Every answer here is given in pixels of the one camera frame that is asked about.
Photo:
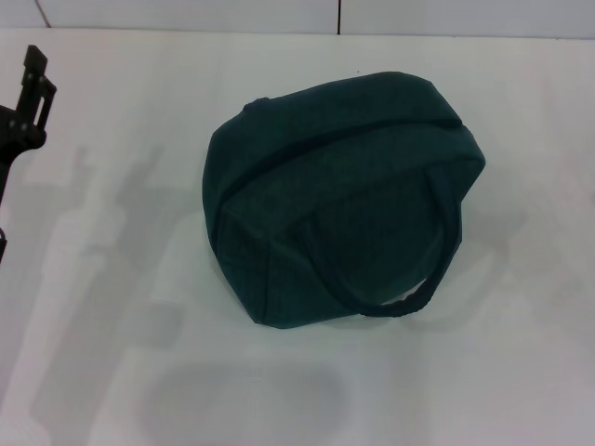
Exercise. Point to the teal blue insulated bag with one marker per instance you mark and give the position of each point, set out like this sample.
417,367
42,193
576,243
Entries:
334,223

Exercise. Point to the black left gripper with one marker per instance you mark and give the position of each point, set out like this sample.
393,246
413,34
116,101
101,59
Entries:
11,135

